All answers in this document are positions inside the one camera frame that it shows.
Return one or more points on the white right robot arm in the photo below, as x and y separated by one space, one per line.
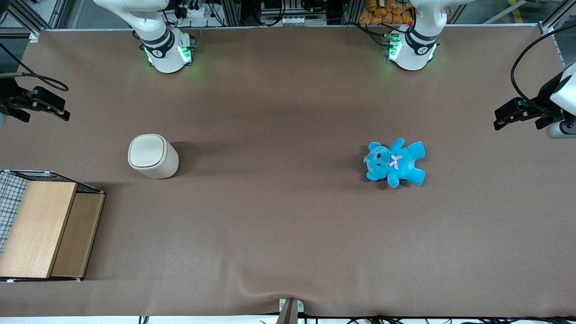
166 54

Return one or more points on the checkered white cloth liner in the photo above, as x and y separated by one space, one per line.
9 202

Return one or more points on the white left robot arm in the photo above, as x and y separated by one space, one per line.
414 49

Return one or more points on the beige swing trash can lid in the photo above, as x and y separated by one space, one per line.
146 150

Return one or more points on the grey electronics rack unit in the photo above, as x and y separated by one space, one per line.
292 13

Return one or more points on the orange plush toys pile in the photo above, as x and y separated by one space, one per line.
382 13

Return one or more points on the blue plush teddy bear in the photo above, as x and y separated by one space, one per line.
402 164

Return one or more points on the metal table clamp bracket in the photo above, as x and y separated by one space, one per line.
290 310

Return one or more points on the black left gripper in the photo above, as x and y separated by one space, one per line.
543 106

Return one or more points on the beige cylindrical trash can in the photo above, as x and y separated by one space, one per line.
171 164

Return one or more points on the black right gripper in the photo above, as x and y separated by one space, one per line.
10 98

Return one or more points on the brown table cloth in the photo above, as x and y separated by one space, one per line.
288 225

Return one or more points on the aluminium frame profile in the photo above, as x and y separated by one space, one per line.
27 18
551 22

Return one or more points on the dark wooden board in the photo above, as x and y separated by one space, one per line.
76 238

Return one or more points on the white power strip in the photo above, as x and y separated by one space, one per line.
193 11

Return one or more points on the light wooden board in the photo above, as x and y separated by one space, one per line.
36 229

